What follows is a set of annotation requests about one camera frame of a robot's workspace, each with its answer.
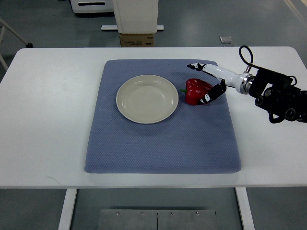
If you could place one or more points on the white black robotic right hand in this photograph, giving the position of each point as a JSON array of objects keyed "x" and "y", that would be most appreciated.
[{"x": 228, "y": 79}]

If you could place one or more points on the red bell pepper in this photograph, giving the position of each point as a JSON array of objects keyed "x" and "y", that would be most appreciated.
[{"x": 195, "y": 91}]

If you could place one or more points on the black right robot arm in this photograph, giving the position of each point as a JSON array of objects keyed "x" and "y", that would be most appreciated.
[{"x": 274, "y": 92}]

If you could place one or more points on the small grey floor plate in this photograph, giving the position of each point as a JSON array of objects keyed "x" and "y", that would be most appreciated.
[{"x": 226, "y": 39}]

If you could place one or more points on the cream round plate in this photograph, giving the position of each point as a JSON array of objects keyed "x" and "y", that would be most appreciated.
[{"x": 147, "y": 99}]

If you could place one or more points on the metal floor plate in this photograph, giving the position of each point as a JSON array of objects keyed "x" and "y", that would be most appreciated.
[{"x": 163, "y": 219}]

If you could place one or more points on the blue textured mat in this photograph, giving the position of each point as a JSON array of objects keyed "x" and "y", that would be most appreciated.
[{"x": 193, "y": 140}]

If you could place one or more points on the brown cardboard box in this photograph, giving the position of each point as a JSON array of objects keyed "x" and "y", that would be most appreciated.
[{"x": 136, "y": 40}]

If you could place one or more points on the white pillar with base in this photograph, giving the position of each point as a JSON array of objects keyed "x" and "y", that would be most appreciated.
[{"x": 135, "y": 17}]

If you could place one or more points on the white table right leg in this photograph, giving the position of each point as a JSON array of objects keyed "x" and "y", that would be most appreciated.
[{"x": 244, "y": 209}]

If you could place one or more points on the white table leg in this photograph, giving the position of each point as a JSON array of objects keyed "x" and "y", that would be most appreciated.
[
  {"x": 67, "y": 209},
  {"x": 244, "y": 209}
]

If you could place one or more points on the white machine with slot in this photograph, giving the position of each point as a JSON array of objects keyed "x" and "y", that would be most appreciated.
[{"x": 91, "y": 6}]

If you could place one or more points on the white table left leg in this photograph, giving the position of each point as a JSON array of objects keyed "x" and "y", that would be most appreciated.
[{"x": 67, "y": 209}]

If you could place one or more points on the white frame with caster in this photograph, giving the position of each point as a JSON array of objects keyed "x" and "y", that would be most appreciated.
[{"x": 11, "y": 42}]

